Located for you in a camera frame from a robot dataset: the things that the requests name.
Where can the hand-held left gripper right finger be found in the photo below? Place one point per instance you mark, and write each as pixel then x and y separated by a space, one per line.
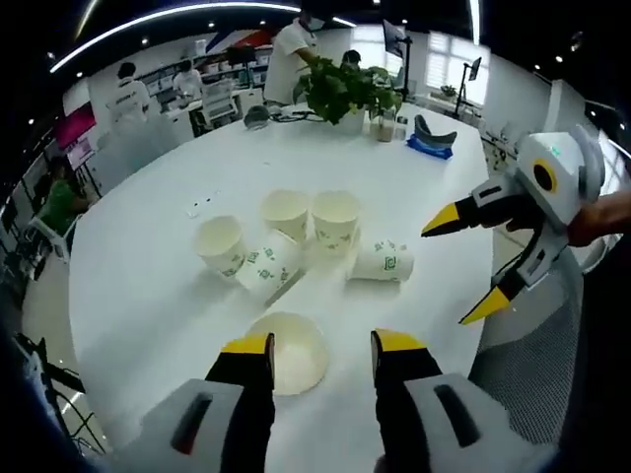
pixel 434 424

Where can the white office chair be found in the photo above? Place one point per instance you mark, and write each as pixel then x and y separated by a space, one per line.
pixel 54 239
pixel 219 103

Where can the black laptop stand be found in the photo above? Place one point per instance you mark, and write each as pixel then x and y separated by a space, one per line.
pixel 39 359

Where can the green potted plant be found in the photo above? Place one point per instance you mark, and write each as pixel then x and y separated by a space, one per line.
pixel 340 88

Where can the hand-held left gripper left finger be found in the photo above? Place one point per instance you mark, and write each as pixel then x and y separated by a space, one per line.
pixel 217 424

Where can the white paper cup green print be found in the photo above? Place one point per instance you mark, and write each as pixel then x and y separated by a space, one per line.
pixel 286 209
pixel 268 266
pixel 335 212
pixel 382 263
pixel 219 241
pixel 296 355

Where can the grey round case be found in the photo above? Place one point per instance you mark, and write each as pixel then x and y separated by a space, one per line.
pixel 257 117

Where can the glass jar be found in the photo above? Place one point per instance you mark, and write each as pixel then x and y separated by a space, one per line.
pixel 383 129

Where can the small black monitor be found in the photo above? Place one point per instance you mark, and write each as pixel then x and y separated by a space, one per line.
pixel 474 69

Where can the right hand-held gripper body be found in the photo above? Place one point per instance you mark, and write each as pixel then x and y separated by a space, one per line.
pixel 567 162

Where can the curved ceiling light strip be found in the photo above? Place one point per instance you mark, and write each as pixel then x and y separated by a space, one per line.
pixel 148 24

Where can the grey curved object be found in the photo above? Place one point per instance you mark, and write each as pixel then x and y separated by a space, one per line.
pixel 434 138

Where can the magenta screen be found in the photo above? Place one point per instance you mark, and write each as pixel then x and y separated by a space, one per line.
pixel 74 128

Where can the black monitor on stand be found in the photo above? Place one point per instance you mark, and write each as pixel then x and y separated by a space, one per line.
pixel 394 34

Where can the person's right hand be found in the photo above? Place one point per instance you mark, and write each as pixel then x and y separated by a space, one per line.
pixel 604 222

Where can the blue tissue pack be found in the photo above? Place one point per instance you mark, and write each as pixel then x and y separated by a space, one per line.
pixel 429 150

